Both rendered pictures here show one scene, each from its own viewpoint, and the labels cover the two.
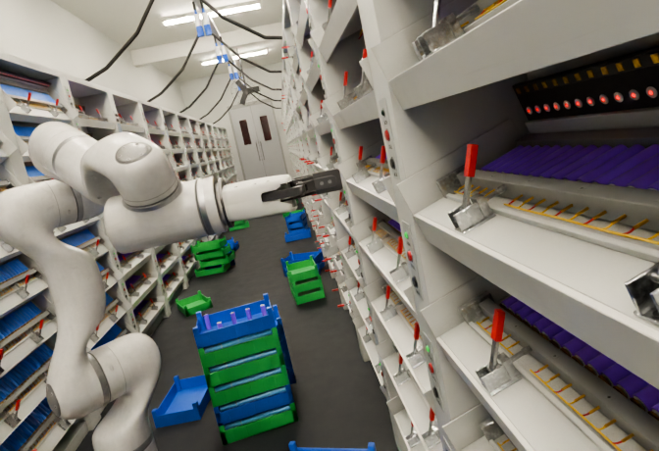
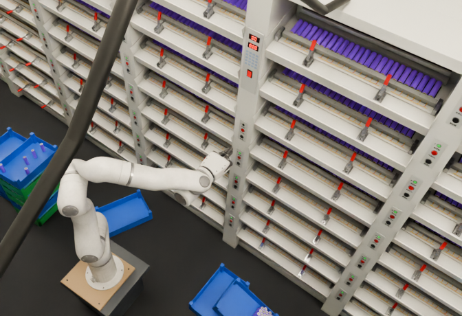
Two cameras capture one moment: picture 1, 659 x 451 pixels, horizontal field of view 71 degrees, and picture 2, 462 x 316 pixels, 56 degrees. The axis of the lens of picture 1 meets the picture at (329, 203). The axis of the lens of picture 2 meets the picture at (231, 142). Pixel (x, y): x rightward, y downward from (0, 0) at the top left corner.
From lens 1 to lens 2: 1.67 m
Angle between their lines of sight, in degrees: 61
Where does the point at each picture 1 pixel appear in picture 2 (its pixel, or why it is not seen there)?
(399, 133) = (251, 134)
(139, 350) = (103, 220)
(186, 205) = not seen: hidden behind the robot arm
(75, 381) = (102, 247)
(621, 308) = (328, 197)
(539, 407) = (288, 194)
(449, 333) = (249, 175)
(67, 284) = (91, 216)
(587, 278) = (320, 189)
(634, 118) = not seen: hidden behind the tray
